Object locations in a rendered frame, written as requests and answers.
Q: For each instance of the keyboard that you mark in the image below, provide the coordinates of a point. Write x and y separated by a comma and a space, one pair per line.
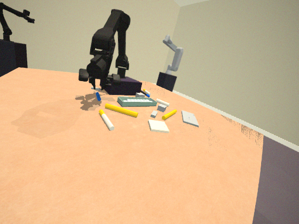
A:
136, 102

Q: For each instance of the cream flat square slab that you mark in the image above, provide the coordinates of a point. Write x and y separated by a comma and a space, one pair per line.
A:
158, 126

